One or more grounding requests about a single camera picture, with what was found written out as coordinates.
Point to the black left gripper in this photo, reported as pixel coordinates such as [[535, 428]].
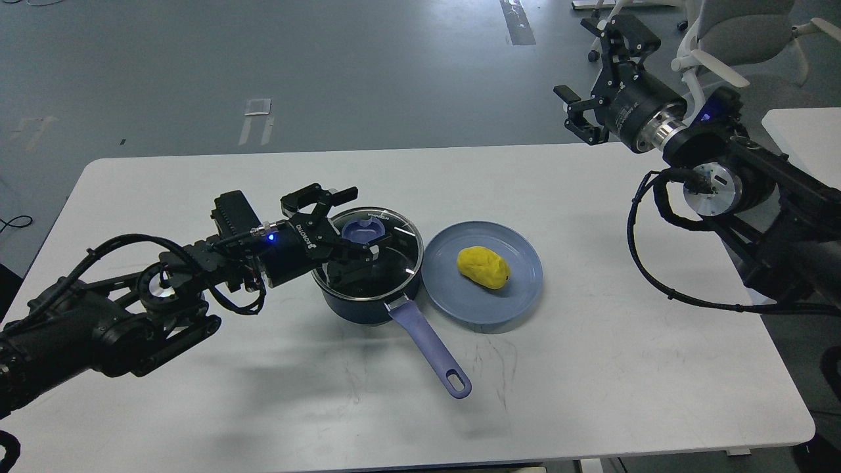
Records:
[[300, 246]]

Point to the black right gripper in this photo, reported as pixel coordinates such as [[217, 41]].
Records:
[[635, 97]]

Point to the glass lid purple knob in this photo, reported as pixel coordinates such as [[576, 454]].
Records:
[[396, 270]]

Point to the yellow potato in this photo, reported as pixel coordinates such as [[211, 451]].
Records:
[[483, 266]]

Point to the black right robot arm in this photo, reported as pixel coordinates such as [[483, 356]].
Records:
[[782, 223]]

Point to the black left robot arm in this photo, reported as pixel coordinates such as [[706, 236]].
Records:
[[136, 323]]

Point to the white chair base with casters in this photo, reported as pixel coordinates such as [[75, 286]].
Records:
[[603, 11]]

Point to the blue plate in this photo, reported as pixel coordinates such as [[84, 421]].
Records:
[[471, 303]]

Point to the white grey office chair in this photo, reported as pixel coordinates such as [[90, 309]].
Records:
[[723, 34]]

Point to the white side table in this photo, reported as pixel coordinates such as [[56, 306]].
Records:
[[811, 137]]

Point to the dark blue saucepan purple handle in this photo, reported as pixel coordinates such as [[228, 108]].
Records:
[[406, 312]]

